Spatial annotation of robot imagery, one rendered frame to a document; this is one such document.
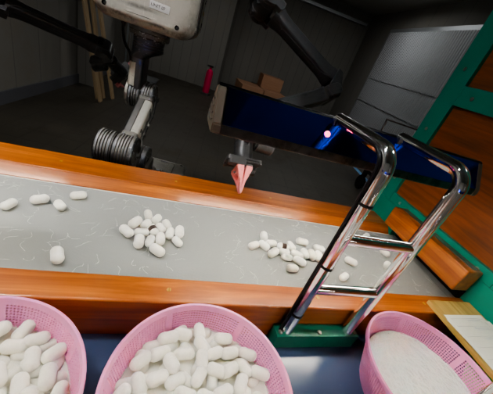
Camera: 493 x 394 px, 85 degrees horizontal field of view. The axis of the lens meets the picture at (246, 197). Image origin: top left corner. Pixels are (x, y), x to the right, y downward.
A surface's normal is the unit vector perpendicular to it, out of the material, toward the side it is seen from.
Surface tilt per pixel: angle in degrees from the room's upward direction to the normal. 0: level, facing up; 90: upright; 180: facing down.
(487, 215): 90
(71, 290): 0
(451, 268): 90
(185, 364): 0
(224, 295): 0
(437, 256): 90
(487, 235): 90
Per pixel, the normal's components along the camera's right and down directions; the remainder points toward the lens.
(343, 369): 0.30, -0.83
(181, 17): 0.04, 0.51
